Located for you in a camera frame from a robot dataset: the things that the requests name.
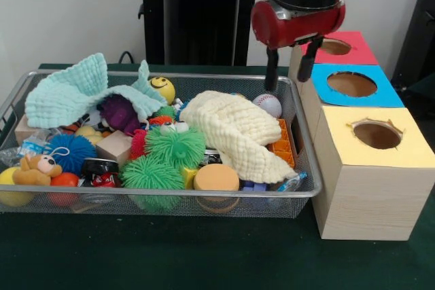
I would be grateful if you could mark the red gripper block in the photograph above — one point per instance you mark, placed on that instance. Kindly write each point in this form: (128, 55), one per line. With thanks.
(295, 30)

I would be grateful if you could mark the cream yellow waffle cloth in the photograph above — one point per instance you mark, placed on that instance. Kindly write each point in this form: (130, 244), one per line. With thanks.
(238, 127)

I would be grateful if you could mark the wooden box with three holes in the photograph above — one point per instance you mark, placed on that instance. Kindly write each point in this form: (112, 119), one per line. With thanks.
(374, 201)

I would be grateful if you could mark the white baseball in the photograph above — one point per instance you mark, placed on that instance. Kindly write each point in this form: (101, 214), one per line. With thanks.
(270, 106)

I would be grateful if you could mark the yellow smiley ball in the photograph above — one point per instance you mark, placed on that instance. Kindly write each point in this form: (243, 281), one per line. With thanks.
(162, 88)

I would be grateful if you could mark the black monitor on stand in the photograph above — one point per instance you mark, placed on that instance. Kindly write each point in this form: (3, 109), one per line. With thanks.
(418, 49)

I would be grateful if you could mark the tan toy burger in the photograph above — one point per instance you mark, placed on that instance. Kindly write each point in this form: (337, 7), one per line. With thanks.
(215, 178)

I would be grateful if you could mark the dark green side tablecloth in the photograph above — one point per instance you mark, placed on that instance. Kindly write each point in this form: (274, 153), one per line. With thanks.
(426, 86)

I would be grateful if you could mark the green spiky ball with eyes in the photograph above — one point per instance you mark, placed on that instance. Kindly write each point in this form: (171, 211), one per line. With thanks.
(176, 145)

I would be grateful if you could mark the green spiky rubber ball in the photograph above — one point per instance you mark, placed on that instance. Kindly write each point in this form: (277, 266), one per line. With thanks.
(151, 174)

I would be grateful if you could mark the black drink can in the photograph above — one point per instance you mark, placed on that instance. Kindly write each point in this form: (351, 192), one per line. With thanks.
(98, 167)

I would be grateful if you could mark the mint green waffle cloth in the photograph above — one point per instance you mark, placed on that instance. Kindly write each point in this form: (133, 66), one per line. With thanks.
(61, 100)

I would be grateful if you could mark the blue spiky rubber ball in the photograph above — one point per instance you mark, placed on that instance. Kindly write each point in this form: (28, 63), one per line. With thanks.
(73, 150)

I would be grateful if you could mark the small brown teddy bear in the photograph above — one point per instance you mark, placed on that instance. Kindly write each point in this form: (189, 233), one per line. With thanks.
(34, 174)

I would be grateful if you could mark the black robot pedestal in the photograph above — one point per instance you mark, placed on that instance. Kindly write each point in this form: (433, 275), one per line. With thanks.
(190, 32)

